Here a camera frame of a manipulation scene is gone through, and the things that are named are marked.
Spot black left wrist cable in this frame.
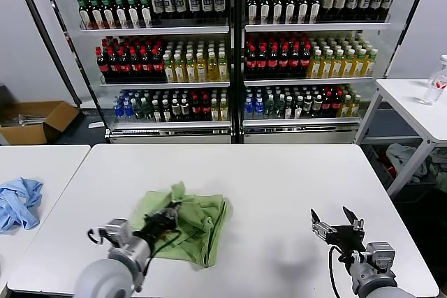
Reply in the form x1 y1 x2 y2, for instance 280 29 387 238
139 228 181 276

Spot crumpled light blue shirt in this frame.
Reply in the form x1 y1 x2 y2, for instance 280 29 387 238
0 177 45 232

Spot clear plastic water bottle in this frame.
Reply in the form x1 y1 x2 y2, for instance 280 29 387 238
421 54 447 106

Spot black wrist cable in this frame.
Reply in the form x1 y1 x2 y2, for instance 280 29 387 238
327 244 354 298
139 228 181 276

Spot white display cooler cabinet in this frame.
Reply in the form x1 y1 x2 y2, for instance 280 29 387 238
79 0 397 145

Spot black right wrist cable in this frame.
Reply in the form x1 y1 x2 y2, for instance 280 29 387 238
327 244 354 298

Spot open cardboard box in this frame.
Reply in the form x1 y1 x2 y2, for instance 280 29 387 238
0 100 81 146

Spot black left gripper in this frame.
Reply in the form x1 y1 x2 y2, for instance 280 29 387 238
133 200 185 240

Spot black cooler centre post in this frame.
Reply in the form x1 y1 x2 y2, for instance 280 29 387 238
228 0 247 144

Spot white crumpled cloth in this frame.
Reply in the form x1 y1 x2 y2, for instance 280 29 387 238
385 143 428 177

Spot green cap tea bottle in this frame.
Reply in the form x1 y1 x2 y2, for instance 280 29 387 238
309 0 322 24
124 0 140 29
100 0 116 30
76 0 92 30
247 0 260 26
87 0 105 30
112 0 129 29
284 0 298 25
271 0 284 25
258 0 272 25
138 0 154 29
297 0 311 25

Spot white side table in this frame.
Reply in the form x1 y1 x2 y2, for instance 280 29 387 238
354 77 447 198

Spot small red label cola bottle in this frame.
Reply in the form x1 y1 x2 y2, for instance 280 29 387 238
190 95 202 121
321 91 332 118
200 95 212 121
330 90 342 118

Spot white cooler shelf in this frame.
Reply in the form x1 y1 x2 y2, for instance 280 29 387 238
244 22 392 33
242 117 360 128
79 24 230 36
110 120 232 131
100 80 230 89
244 76 375 87

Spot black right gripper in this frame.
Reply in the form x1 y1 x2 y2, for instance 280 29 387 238
309 206 367 255

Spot beige label tea bottle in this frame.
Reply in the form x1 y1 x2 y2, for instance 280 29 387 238
321 0 335 22
333 0 348 22

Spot red cap cola bottle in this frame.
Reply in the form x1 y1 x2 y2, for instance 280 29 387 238
278 45 291 76
140 46 152 75
256 45 269 77
117 46 130 76
289 44 301 76
106 46 119 77
268 45 279 77
245 45 258 77
96 46 108 77
151 46 164 75
129 46 141 75
300 43 312 75

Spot grey green cloth pile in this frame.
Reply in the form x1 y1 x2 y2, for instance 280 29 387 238
427 147 447 191

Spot black cable with white connectors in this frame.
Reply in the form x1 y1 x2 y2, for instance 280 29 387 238
87 227 107 245

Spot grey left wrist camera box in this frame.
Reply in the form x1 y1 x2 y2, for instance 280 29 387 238
103 218 131 249

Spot light green polo shirt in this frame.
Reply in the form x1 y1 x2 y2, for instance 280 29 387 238
129 181 233 269

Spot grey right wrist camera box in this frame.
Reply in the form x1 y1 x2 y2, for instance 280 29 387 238
365 241 397 271

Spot metal rods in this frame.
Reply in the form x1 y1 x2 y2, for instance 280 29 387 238
13 112 50 126

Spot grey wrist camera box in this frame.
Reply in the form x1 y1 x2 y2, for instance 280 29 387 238
103 218 131 249
365 241 397 271

